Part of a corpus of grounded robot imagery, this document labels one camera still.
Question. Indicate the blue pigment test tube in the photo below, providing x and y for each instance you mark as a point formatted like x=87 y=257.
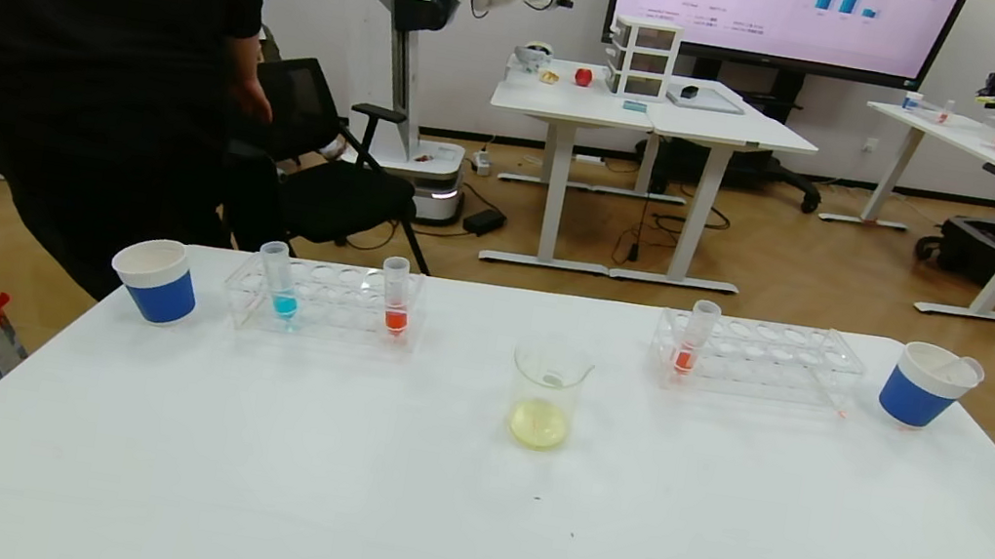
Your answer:
x=283 y=285

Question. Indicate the black display stand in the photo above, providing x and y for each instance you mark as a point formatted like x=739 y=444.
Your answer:
x=770 y=172

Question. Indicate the small bread roll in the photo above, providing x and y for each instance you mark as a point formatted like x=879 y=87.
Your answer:
x=549 y=76

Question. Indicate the long white desk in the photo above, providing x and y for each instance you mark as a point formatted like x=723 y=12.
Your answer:
x=963 y=132

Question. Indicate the white standing desk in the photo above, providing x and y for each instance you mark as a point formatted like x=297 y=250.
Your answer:
x=573 y=102
x=728 y=125

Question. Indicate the grey flat tray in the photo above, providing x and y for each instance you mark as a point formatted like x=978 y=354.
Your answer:
x=707 y=101

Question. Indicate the red apple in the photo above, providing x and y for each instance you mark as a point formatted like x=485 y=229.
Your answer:
x=583 y=76

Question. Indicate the yellow pigment test tube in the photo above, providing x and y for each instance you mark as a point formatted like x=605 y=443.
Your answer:
x=969 y=370

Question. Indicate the red pigment test tube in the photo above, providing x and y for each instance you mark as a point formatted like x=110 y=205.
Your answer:
x=396 y=314
x=686 y=355

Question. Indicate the clear glass beaker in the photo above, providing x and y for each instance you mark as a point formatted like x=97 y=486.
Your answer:
x=540 y=424

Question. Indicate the black office chair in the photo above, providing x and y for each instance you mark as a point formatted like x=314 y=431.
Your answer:
x=342 y=197

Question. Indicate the white three-drawer organizer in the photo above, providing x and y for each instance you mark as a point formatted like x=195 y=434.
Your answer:
x=644 y=57

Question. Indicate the blue white paper cup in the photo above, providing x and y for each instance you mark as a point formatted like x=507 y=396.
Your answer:
x=916 y=399
x=162 y=294

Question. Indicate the large wall display screen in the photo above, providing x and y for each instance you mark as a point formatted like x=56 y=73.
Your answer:
x=774 y=15

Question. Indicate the white power strip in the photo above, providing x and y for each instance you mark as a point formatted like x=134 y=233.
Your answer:
x=481 y=162

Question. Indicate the clear plastic test tube rack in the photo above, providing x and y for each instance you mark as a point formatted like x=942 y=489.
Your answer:
x=761 y=360
x=337 y=297

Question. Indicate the black computer mouse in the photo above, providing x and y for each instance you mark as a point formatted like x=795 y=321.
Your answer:
x=689 y=90

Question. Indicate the white bowl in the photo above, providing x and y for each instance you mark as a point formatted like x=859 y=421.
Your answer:
x=533 y=55

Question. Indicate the small blue paper cup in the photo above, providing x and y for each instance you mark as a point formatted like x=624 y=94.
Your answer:
x=913 y=101

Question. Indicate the small teal box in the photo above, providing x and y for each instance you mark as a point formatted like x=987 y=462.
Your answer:
x=636 y=104

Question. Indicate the black power adapter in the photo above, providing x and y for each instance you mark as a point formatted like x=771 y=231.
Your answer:
x=484 y=221

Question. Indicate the man in black clothes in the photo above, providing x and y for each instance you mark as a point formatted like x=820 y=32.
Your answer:
x=84 y=11

